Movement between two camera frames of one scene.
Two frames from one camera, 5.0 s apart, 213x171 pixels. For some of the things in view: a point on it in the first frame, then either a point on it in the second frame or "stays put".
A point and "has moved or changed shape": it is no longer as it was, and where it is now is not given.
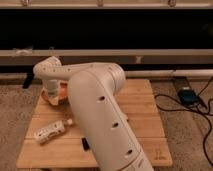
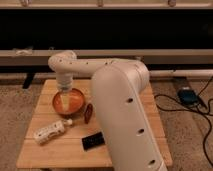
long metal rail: x=124 y=57 stays put
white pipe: x=167 y=73 stays put
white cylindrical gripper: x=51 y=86 to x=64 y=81
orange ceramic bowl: x=63 y=97 has moved or changed shape
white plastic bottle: x=43 y=134 stays put
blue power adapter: x=188 y=96 stays put
